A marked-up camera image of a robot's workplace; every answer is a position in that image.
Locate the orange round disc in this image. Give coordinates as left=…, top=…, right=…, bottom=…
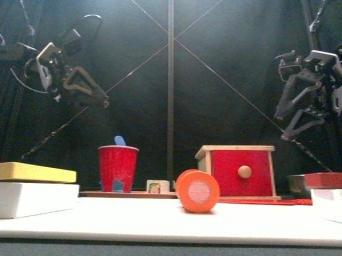
left=175, top=168, right=222, bottom=214

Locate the thick looped left arm cable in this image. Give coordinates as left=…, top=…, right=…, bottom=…
left=62, top=14, right=103, bottom=56

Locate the blue stick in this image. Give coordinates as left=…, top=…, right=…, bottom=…
left=114, top=135, right=128, bottom=147

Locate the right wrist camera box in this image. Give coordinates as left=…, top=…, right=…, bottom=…
left=275, top=49, right=310, bottom=83

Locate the white cutting board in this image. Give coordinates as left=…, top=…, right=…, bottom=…
left=0, top=196, right=342, bottom=248

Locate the thin left arm cable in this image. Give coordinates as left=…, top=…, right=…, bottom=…
left=8, top=66, right=51, bottom=95

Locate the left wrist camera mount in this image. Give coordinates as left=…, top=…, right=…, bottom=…
left=35, top=41, right=64, bottom=68

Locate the yellow sponge block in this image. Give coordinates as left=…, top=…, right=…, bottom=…
left=0, top=161, right=78, bottom=184

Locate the dark slanted frame strut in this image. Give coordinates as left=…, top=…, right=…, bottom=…
left=299, top=0, right=324, bottom=51

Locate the red wooden drawer box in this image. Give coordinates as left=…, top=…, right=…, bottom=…
left=194, top=144, right=282, bottom=200

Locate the small white picture cube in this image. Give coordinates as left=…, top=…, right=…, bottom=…
left=146, top=179, right=171, bottom=194

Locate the red plastic cup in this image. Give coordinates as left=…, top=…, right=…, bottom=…
left=98, top=145, right=141, bottom=194

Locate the small metal container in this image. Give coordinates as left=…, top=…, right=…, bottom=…
left=286, top=173, right=313, bottom=200

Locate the brown wooden board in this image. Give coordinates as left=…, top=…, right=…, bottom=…
left=79, top=190, right=179, bottom=200

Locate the vertical metal frame pole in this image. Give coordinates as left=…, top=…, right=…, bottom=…
left=167, top=0, right=175, bottom=188

